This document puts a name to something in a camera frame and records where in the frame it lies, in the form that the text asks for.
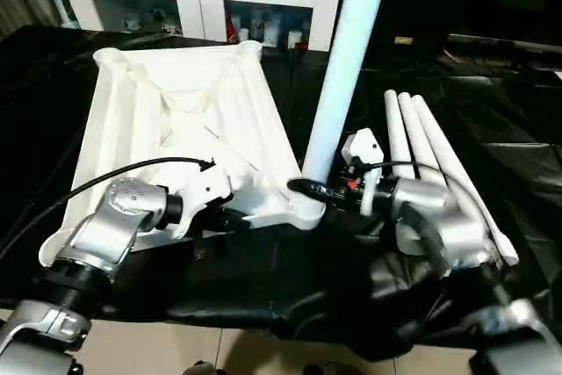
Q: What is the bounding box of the white plastic table top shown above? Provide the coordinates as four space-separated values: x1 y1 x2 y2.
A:
38 40 328 267

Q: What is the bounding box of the black mat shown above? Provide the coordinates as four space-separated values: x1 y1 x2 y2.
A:
0 25 562 361

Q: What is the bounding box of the black left robot foot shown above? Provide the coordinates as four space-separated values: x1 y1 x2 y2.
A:
188 359 219 375

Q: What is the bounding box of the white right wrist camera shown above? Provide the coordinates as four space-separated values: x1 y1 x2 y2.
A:
341 127 386 218

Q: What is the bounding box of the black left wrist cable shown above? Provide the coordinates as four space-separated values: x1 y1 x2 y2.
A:
0 156 217 262

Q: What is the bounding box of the black rail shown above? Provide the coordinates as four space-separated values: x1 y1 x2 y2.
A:
447 33 562 49

